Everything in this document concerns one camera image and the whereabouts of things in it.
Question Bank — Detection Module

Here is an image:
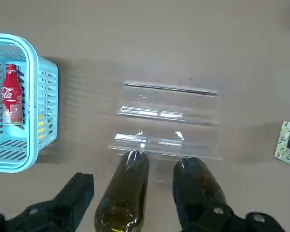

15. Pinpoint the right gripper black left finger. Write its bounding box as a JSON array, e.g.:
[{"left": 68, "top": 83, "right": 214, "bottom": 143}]
[{"left": 0, "top": 172, "right": 95, "bottom": 232}]

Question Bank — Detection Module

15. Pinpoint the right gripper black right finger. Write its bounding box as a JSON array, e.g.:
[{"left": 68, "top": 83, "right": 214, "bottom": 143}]
[{"left": 182, "top": 202, "right": 290, "bottom": 232}]

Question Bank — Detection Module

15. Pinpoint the brown sloped-shoulder wine bottle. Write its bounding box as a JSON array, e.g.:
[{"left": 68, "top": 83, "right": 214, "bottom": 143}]
[{"left": 172, "top": 157, "right": 234, "bottom": 232}]

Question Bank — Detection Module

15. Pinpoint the brown straight-shouldered wine bottle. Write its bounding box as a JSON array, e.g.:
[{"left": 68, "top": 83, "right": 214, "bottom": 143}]
[{"left": 94, "top": 149, "right": 151, "bottom": 232}]

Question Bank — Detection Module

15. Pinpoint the clear acrylic stepped shelf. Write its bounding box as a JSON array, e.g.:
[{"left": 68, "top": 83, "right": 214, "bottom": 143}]
[{"left": 106, "top": 81, "right": 226, "bottom": 184}]

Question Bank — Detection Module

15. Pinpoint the yellow lemon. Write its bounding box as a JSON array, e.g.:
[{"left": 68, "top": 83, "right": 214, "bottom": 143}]
[{"left": 38, "top": 114, "right": 44, "bottom": 140}]

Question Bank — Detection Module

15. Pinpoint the blue printed paper bag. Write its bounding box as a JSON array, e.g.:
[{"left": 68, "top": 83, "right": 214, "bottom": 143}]
[{"left": 274, "top": 120, "right": 290, "bottom": 168}]

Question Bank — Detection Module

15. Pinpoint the red cola bottle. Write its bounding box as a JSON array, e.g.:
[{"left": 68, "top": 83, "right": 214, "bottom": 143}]
[{"left": 1, "top": 63, "right": 25, "bottom": 125}]

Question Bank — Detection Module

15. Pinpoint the light blue plastic basket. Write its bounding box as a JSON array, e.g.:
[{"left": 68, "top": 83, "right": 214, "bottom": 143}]
[{"left": 0, "top": 32, "right": 59, "bottom": 174}]

